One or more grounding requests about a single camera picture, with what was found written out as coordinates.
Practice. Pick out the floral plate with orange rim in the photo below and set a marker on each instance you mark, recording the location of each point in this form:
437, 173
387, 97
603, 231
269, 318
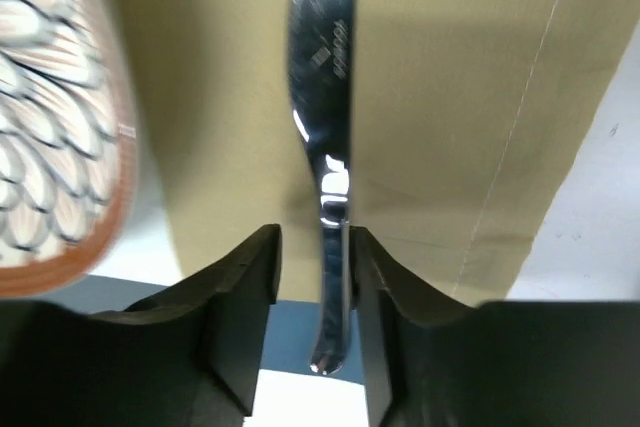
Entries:
68, 141

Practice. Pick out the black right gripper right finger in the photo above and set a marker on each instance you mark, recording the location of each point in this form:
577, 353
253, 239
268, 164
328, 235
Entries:
430, 360

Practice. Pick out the silver knife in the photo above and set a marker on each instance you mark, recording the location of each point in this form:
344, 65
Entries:
319, 67

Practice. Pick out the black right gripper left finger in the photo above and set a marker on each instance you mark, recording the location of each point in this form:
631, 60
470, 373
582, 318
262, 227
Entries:
188, 355

